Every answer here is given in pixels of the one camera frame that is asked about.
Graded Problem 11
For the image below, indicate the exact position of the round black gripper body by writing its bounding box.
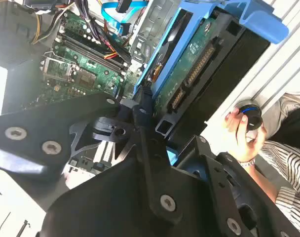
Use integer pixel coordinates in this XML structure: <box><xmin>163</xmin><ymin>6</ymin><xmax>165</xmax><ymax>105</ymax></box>
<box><xmin>40</xmin><ymin>155</ymin><xmax>224</xmax><ymax>237</ymax></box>

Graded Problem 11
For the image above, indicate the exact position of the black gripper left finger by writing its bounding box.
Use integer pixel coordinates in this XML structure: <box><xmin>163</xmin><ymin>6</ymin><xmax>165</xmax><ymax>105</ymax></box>
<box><xmin>0</xmin><ymin>93</ymin><xmax>184</xmax><ymax>224</ymax></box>

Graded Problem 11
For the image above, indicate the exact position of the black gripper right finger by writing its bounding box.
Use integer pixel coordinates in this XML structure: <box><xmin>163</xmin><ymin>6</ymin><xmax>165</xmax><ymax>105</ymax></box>
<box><xmin>176</xmin><ymin>135</ymin><xmax>300</xmax><ymax>237</ymax></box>

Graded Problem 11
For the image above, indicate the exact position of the round black tool blue ring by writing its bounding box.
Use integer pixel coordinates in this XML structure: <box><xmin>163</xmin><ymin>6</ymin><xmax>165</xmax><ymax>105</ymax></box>
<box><xmin>235</xmin><ymin>103</ymin><xmax>264</xmax><ymax>133</ymax></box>

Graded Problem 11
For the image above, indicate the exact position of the blue data wire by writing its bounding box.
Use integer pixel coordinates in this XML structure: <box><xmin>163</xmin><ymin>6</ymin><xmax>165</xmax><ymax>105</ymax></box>
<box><xmin>100</xmin><ymin>0</ymin><xmax>150</xmax><ymax>36</ymax></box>

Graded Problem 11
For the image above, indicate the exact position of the hard disk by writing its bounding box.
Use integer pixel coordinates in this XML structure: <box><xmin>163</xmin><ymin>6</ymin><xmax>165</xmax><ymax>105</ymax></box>
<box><xmin>134</xmin><ymin>0</ymin><xmax>290</xmax><ymax>166</ymax></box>

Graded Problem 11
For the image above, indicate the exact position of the person's hand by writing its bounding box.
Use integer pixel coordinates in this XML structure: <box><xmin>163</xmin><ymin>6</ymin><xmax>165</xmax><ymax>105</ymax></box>
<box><xmin>225</xmin><ymin>108</ymin><xmax>268</xmax><ymax>165</ymax></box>

